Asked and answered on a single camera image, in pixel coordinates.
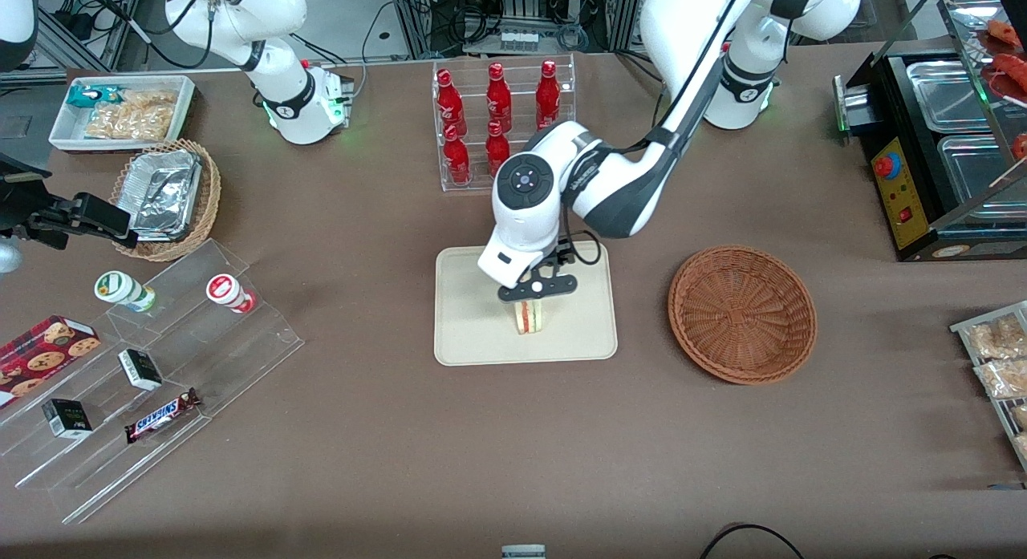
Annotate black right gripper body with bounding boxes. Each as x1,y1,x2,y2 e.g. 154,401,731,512
0,154,77,252

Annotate triangle sandwich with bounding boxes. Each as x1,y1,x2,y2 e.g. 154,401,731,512
513,300,547,336

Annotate beige plastic tray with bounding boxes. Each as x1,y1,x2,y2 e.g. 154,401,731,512
434,240,619,367

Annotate tan wicker basket with foil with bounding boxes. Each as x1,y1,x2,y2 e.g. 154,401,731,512
109,139,222,263

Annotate round brown wicker basket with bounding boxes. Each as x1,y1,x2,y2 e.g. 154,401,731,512
668,245,818,385

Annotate green label yogurt cup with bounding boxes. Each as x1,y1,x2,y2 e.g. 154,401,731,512
94,270,158,314

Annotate stacked foil containers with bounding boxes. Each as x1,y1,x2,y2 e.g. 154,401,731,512
128,148,204,241

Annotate white rectangular snack bin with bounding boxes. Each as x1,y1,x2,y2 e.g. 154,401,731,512
48,75,198,156

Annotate red cola bottle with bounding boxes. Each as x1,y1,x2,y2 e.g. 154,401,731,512
435,67,467,136
484,120,512,178
534,59,562,132
485,62,514,133
442,124,473,185

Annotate beige snack bags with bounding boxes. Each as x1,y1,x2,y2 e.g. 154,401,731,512
83,89,179,142

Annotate teal snack packet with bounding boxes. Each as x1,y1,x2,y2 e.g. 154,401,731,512
67,83,127,111

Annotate small black green box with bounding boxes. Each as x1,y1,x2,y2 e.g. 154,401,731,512
42,398,94,440
117,348,164,392

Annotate red cookie box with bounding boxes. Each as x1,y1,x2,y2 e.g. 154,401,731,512
0,315,102,409

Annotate clear acrylic tiered stand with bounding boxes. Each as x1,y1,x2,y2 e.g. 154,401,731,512
0,238,306,526

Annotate snickers chocolate bar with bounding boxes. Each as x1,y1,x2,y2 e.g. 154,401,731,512
124,387,202,444

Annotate clear acrylic bottle rack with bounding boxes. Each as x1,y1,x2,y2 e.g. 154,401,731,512
432,54,577,193

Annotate metal equipment rack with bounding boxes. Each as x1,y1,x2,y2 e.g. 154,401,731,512
388,0,652,59

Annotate black food warmer cabinet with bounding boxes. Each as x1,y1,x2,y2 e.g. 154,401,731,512
833,0,1027,263

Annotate grey snack display rack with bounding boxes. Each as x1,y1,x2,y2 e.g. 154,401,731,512
949,301,1027,473

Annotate steel warmer pan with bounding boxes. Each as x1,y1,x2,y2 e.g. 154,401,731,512
906,59,989,136
936,133,1027,224

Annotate clear bag of fried snacks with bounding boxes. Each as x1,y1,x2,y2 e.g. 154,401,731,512
963,314,1027,361
974,358,1027,401

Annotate red sausage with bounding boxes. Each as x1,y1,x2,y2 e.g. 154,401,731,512
989,53,1027,104
984,18,1025,48

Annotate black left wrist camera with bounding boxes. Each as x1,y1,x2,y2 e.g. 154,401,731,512
497,273,579,304

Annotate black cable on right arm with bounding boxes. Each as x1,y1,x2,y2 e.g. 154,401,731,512
68,0,242,71

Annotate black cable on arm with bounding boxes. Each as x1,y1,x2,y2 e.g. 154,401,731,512
550,0,761,268
68,0,242,71

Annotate aluminium frame structure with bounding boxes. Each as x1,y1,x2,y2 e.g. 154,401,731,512
35,0,147,72

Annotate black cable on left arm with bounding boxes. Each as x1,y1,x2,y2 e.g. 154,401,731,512
550,0,761,268

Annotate black floor cable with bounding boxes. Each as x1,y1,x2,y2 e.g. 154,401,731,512
698,523,808,559

